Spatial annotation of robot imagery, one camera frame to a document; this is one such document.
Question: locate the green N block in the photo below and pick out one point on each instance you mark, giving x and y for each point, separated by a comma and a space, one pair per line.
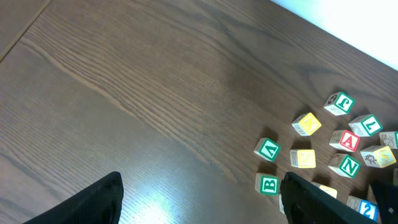
344, 165

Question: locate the yellow o block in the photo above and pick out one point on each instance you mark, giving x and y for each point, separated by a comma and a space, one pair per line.
395, 177
330, 191

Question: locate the green Z block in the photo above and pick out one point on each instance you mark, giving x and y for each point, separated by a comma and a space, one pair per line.
389, 139

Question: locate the yellow S block upper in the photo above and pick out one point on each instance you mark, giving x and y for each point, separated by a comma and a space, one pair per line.
378, 156

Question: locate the yellow K block left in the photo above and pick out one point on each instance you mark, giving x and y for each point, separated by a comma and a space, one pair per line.
306, 124

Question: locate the yellow S block lower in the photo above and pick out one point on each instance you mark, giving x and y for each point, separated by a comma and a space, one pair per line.
303, 158

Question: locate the green V block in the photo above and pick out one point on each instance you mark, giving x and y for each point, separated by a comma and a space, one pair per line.
267, 149

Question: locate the red A block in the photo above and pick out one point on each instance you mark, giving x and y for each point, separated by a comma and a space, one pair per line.
344, 140

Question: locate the green 7 block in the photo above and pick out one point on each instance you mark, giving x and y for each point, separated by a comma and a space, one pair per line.
365, 125

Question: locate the green J block top left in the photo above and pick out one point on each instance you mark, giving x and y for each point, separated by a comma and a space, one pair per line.
339, 104

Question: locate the blue 2 block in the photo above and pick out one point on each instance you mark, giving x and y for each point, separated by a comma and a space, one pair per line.
364, 207

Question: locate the green B block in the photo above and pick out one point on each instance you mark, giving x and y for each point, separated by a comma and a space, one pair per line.
267, 184

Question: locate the yellow s block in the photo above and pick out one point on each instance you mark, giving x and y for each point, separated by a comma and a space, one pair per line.
378, 156
303, 158

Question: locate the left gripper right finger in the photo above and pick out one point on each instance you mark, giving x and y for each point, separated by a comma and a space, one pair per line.
305, 203

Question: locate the red U block lower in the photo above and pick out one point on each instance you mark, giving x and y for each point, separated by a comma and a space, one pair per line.
281, 206

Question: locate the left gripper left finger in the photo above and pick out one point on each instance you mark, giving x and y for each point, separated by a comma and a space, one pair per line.
99, 203

